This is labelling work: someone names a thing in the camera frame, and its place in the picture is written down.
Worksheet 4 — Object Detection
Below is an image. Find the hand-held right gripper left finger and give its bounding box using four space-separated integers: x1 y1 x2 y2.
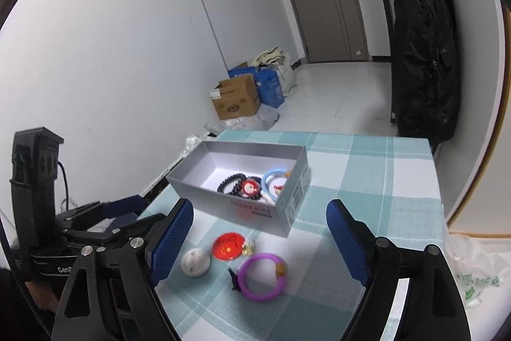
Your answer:
51 198 195 341

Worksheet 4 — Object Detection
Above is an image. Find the black backpack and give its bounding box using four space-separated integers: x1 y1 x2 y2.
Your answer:
390 0 461 152

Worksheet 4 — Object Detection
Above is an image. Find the black coil hair tie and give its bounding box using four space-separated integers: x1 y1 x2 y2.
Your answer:
231 178 265 202
216 172 248 193

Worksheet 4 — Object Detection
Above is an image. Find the white round case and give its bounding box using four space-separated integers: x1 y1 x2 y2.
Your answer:
181 248 212 279

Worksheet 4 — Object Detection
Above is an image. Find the white green-print plastic bag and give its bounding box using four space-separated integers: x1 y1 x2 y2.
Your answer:
443 231 511 310

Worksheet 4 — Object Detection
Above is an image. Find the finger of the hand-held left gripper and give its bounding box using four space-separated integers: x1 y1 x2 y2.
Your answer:
63 215 169 246
56 194 146 227

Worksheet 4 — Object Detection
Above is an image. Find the white wood-trimmed panel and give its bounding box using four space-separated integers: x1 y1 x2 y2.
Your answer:
441 0 511 242

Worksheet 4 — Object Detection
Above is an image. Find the brown cardboard box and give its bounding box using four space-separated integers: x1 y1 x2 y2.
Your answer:
209 75 261 121

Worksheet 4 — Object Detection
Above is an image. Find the blue cardboard box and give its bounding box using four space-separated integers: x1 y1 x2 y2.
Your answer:
227 62 285 108

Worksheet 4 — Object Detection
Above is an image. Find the grey cardboard box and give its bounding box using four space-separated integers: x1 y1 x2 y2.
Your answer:
165 141 312 239

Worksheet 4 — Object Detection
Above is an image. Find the grey plastic package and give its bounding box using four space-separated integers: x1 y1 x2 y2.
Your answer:
203 105 280 136

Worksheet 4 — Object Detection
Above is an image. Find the purple bracelet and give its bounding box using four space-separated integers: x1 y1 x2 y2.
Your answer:
228 252 289 302

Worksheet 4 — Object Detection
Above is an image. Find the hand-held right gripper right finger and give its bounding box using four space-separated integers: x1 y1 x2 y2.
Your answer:
325 199 472 341

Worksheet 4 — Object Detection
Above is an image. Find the beige cloth bag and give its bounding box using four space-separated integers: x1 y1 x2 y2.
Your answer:
251 46 298 98

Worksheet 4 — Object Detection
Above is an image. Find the teal checked tablecloth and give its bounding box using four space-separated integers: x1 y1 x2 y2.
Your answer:
138 130 446 341

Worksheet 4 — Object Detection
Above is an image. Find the silver plastic package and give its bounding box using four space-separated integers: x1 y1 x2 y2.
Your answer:
184 133 210 158

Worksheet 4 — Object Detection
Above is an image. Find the red round badge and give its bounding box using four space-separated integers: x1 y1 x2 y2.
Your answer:
211 232 248 261

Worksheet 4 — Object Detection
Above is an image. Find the black cable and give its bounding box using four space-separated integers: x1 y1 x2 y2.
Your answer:
57 160 72 211

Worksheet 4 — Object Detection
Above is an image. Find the blue bracelet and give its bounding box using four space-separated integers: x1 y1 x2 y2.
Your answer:
261 166 290 204

